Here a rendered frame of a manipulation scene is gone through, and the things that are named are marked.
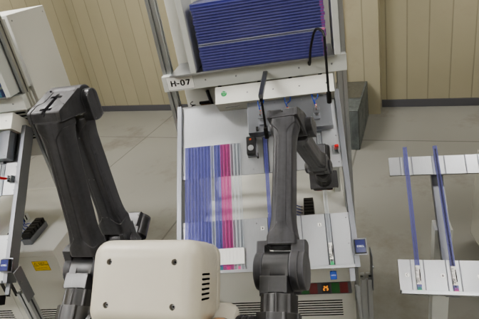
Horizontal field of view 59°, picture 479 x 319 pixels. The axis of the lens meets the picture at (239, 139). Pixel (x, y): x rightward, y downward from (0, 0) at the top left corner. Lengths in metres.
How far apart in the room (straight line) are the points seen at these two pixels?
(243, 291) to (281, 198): 1.33
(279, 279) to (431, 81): 4.05
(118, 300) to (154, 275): 0.08
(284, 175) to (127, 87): 5.11
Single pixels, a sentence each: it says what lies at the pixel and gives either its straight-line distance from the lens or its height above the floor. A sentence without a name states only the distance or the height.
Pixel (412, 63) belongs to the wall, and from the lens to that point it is 4.68.
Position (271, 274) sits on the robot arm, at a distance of 0.86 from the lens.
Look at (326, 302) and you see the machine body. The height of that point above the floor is 0.21.
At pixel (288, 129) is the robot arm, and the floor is 1.44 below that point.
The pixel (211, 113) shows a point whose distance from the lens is 1.85.
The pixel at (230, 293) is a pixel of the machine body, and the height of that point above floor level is 0.30.
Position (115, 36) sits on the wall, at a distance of 5.78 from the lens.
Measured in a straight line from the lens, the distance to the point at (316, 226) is 1.67.
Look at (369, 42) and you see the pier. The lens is 4.42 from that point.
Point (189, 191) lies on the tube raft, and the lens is 1.76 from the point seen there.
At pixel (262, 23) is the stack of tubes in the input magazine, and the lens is 1.70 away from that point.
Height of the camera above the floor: 1.84
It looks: 25 degrees down
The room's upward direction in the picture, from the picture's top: 10 degrees counter-clockwise
